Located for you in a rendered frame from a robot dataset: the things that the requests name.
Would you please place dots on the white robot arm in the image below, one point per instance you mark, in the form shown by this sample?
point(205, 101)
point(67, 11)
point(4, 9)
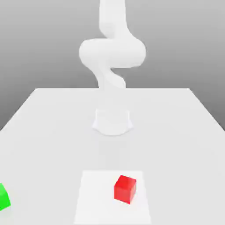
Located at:
point(112, 52)

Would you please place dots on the small red cube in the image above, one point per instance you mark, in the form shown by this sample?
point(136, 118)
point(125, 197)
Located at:
point(124, 189)

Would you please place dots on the small green cube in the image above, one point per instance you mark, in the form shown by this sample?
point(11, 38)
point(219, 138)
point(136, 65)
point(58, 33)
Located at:
point(3, 198)

